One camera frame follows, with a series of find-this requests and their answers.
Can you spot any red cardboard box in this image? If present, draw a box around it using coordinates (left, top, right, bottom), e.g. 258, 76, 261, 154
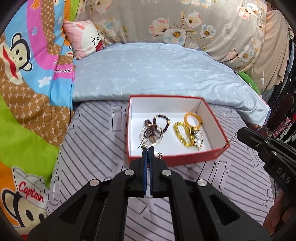
127, 95, 231, 167

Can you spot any pink cartoon pillow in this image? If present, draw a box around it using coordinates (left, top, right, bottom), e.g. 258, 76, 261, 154
63, 20, 105, 60

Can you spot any orange bead bracelet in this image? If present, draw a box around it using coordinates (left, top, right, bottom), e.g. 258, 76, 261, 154
184, 112, 203, 129

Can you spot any grey striped bed sheet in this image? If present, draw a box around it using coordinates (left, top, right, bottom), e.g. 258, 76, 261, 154
47, 100, 276, 241

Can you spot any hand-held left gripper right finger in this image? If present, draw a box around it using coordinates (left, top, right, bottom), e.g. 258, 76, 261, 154
149, 146, 271, 241

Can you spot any dark red bead necklace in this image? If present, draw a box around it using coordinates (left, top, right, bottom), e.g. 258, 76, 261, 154
144, 119, 163, 142

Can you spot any person's right hand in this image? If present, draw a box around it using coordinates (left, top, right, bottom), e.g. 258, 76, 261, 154
264, 190, 296, 235

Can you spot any beige curtain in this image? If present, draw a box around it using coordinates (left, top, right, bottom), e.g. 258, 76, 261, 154
245, 10, 293, 92

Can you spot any silver flower chain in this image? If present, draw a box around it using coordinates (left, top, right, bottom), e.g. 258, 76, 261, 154
136, 137, 164, 161

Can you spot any grey floral cloth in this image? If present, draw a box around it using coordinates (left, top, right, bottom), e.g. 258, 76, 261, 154
75, 0, 268, 73

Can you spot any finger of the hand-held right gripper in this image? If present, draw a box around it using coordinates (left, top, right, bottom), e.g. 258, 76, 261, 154
245, 139, 296, 186
237, 127, 296, 154

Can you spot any yellow bead bracelet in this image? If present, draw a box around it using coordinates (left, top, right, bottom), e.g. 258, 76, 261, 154
173, 122, 194, 148

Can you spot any gold filigree earring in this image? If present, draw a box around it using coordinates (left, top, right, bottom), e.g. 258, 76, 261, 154
214, 133, 238, 158

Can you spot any cartoon printed blanket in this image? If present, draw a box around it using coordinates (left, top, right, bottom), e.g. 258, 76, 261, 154
0, 0, 80, 237

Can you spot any green cushion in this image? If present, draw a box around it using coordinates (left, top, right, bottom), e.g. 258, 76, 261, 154
238, 72, 261, 94

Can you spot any white cord with switch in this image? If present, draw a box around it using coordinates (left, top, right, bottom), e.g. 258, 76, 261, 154
260, 0, 267, 93

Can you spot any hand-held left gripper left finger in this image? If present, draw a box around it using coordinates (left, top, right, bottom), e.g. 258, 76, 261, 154
27, 146, 150, 241

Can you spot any light blue blanket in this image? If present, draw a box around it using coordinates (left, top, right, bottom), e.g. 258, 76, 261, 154
72, 42, 270, 127

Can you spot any dark wooden furniture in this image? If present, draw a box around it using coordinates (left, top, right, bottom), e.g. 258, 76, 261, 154
268, 93, 296, 144

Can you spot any gold chain bracelet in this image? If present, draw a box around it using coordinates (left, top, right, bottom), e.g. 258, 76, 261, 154
188, 130, 204, 151

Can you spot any dark purple bead bracelet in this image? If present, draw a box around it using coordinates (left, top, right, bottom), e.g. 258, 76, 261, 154
153, 113, 171, 134

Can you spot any thin gold bangle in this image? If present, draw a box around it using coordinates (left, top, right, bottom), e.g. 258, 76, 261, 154
140, 125, 164, 147

